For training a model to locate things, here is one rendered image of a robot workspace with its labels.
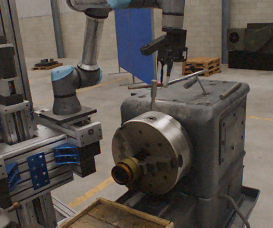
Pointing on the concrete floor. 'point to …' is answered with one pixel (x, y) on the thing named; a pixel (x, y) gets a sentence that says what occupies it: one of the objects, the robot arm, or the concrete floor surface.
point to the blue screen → (135, 43)
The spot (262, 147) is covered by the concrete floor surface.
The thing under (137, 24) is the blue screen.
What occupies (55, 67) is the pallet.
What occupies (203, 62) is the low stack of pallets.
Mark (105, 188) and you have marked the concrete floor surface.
